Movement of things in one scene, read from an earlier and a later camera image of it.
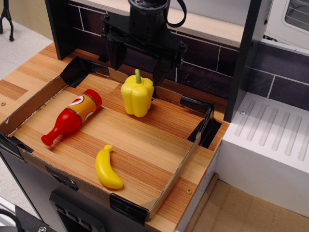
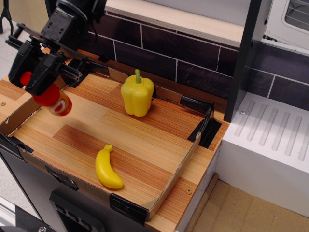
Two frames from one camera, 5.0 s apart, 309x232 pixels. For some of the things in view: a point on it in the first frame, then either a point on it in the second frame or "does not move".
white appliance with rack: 287,25 does not move
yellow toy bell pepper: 137,94 does not move
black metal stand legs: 6,14 does not move
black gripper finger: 116,50 to 26,56
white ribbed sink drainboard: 264,155 does not move
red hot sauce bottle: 69,119 to 59,103
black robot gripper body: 146,30 to 59,53
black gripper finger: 161,67 to 45,75
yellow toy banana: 105,170 does not move
